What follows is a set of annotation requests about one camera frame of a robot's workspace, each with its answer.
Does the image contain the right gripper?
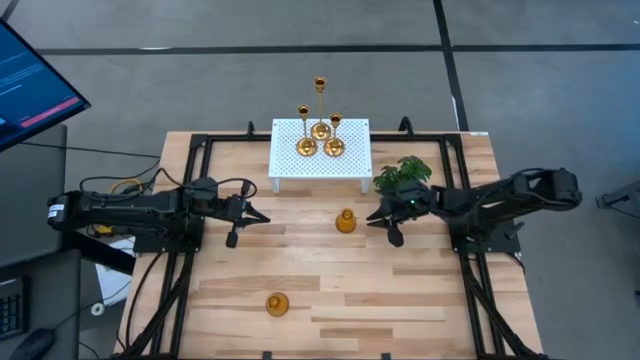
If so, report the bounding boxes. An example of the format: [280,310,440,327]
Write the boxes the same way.
[365,199,433,250]

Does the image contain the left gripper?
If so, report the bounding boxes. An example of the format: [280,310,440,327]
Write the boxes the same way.
[218,201,272,250]

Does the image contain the amber ribbed glass candle holder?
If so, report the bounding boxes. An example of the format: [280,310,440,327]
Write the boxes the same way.
[264,291,291,318]
[334,208,358,235]

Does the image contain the shortest gold candlestick holder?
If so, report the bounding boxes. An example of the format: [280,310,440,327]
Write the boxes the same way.
[323,112,346,158]

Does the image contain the medium gold candlestick holder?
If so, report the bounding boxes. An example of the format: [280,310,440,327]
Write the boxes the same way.
[295,103,319,158]

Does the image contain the tallest gold candlestick holder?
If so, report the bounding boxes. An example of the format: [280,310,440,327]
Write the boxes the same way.
[310,75,333,142]

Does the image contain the green leafy plant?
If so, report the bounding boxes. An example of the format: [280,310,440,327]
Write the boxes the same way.
[373,155,433,194]

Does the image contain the white perforated metal shelf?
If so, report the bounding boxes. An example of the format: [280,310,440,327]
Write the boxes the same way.
[268,118,374,194]

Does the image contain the white paper sheet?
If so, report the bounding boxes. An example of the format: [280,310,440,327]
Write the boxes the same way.
[94,238,135,307]

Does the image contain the grey office desk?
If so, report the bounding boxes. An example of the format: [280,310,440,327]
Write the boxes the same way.
[0,248,82,360]
[0,123,69,269]

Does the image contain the black computer mouse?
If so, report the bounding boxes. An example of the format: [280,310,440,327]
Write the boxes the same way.
[8,327,57,360]

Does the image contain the blue-screen computer monitor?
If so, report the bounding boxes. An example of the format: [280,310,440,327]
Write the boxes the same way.
[0,17,92,152]

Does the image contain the black keyboard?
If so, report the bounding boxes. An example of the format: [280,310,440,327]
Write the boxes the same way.
[0,276,29,342]

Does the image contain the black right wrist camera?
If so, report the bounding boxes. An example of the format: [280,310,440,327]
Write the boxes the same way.
[397,182,427,203]

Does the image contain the black aluminium table frame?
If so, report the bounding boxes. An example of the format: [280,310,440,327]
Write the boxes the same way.
[112,132,546,360]

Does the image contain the yellow cable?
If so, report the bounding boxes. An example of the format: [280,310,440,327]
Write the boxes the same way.
[108,177,145,196]

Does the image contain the black floor cable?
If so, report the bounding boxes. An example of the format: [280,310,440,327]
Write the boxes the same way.
[19,141,162,160]

